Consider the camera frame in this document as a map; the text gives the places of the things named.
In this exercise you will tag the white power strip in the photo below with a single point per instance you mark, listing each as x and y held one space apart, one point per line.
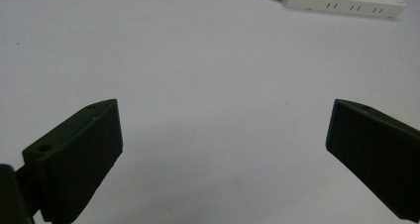
343 1

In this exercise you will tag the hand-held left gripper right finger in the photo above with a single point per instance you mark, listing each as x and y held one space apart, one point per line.
379 151

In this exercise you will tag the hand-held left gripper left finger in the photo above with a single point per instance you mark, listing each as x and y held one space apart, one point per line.
77 158

